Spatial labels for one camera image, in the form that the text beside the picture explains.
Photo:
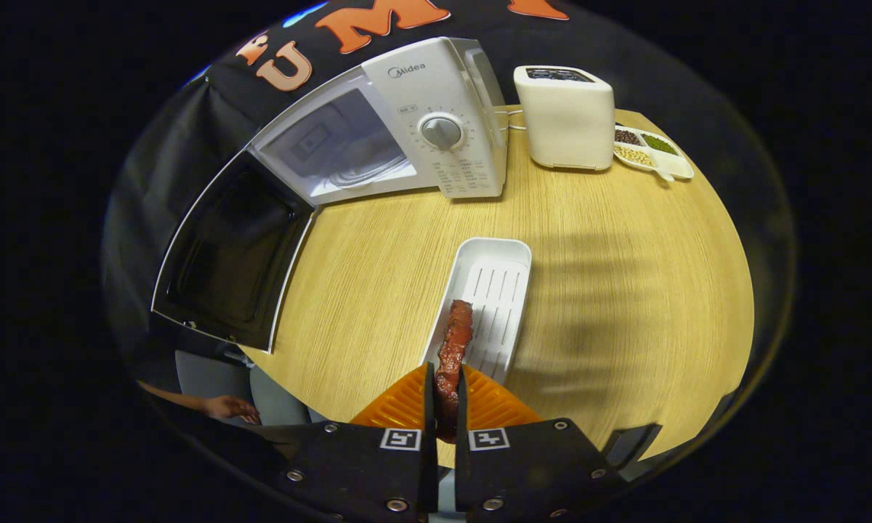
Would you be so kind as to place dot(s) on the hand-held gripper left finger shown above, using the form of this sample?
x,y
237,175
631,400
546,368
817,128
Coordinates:
x,y
363,472

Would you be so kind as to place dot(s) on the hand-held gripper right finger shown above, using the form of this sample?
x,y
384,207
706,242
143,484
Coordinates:
x,y
530,472

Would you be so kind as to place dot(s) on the red meat strip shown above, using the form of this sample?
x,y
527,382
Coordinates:
x,y
456,341

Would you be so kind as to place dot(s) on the white microwave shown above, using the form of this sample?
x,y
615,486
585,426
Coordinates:
x,y
450,87

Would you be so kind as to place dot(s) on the person's grey trousers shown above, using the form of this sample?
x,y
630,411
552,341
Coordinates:
x,y
207,374

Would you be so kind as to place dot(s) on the white ribbed plastic tray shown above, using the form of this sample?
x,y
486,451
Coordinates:
x,y
498,283

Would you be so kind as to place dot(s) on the white divided bean dish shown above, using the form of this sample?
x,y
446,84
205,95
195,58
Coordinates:
x,y
654,156

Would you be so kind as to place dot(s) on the cream white toaster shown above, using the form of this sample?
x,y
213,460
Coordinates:
x,y
567,116

